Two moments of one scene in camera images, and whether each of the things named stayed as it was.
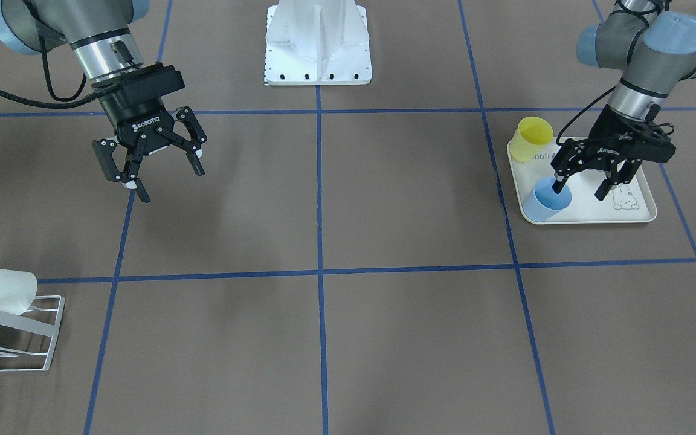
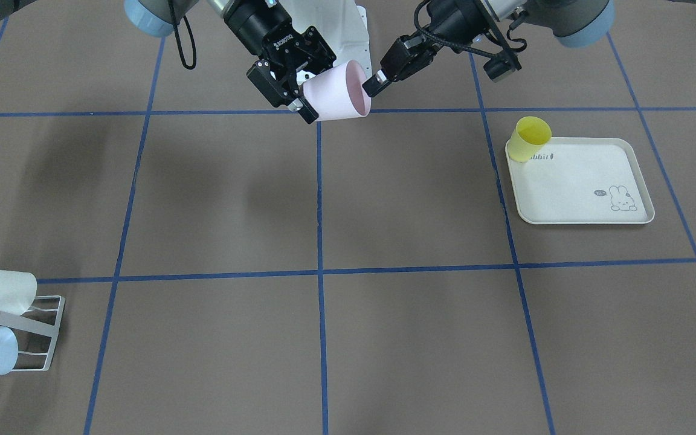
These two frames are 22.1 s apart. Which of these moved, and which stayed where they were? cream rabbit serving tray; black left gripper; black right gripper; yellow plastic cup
Moved: black right gripper; black left gripper
Stayed: yellow plastic cup; cream rabbit serving tray
